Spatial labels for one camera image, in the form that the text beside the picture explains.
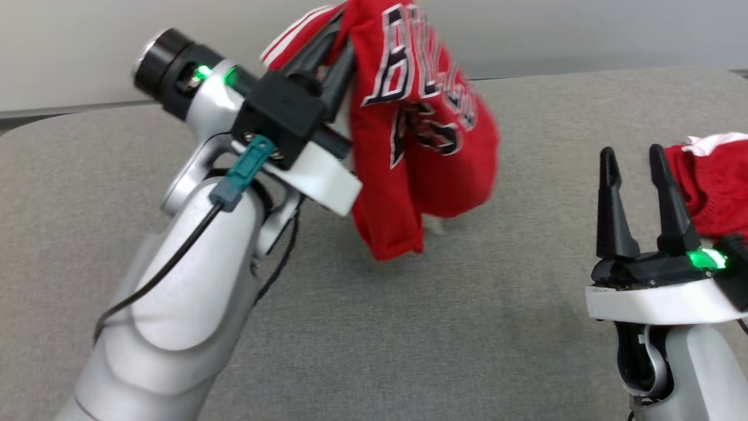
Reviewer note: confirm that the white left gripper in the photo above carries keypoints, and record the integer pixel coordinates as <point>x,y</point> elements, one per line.
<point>327,181</point>

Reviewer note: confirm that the red basketball jersey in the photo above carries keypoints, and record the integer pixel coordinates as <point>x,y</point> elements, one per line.
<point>421,175</point>

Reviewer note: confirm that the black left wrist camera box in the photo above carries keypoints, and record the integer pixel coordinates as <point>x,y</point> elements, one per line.
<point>283,111</point>

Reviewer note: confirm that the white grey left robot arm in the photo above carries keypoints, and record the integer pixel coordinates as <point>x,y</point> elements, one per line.
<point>175,304</point>

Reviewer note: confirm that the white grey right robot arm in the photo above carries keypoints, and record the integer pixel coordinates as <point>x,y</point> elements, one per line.
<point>695,374</point>

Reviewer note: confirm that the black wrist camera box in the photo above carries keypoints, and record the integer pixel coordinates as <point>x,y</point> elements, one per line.
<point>283,111</point>
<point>735,275</point>

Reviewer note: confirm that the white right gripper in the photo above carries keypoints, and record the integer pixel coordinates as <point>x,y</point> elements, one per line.
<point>654,301</point>

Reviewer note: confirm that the red white shorts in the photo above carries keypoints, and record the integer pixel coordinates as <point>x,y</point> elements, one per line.
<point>719,187</point>

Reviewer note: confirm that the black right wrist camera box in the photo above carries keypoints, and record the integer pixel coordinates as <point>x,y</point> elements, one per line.
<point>735,275</point>

